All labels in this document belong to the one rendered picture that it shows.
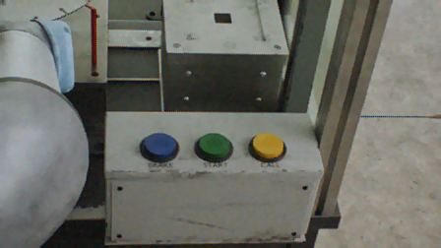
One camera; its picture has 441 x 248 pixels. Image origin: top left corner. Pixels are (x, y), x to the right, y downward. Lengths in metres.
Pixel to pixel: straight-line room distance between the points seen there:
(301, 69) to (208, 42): 0.16
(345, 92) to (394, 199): 1.28
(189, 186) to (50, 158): 0.62
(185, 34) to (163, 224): 0.29
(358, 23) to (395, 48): 1.83
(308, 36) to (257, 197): 0.22
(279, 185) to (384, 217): 1.20
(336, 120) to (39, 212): 0.68
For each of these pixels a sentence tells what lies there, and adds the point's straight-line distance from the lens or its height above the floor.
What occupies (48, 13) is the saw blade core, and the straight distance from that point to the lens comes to 1.22.
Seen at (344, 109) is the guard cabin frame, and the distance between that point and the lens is 1.11.
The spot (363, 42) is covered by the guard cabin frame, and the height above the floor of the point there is 1.06.
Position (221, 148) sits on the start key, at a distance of 1.09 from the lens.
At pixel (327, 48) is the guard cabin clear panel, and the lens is 1.19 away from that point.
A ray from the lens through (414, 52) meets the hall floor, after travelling 2.84.
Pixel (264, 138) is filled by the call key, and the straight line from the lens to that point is 1.11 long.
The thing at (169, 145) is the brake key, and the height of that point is 0.91.
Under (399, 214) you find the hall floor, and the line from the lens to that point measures 2.31.
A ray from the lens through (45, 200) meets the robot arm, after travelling 0.48.
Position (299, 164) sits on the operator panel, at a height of 0.90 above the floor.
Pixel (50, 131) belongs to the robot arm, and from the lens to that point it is 0.50.
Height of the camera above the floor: 1.68
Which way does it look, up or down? 44 degrees down
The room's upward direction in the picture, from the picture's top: 8 degrees clockwise
